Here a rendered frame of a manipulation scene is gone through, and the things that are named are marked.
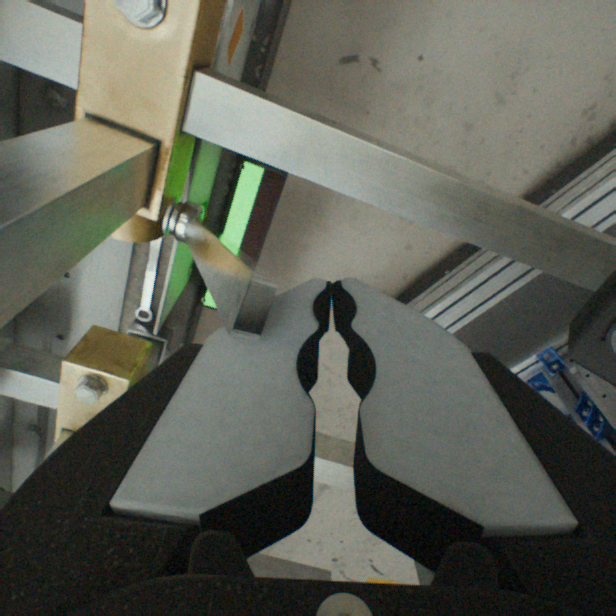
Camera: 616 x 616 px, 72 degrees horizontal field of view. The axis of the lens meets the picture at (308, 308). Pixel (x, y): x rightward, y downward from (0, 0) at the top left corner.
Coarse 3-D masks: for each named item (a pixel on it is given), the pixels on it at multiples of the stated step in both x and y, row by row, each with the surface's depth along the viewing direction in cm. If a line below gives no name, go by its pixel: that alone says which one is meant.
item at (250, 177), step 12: (252, 168) 39; (240, 180) 39; (252, 180) 39; (240, 192) 40; (252, 192) 40; (240, 204) 41; (252, 204) 41; (240, 216) 41; (228, 228) 42; (240, 228) 42; (240, 240) 42
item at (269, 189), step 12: (264, 180) 39; (276, 180) 39; (264, 192) 40; (276, 192) 40; (264, 204) 41; (252, 216) 41; (264, 216) 41; (252, 228) 42; (264, 228) 42; (252, 240) 42; (252, 252) 43
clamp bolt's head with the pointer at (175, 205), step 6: (174, 198) 26; (174, 204) 26; (180, 204) 26; (168, 210) 25; (174, 210) 26; (204, 210) 37; (168, 216) 25; (174, 216) 25; (204, 216) 37; (168, 222) 26; (174, 222) 26; (162, 228) 26; (168, 228) 26; (168, 234) 27
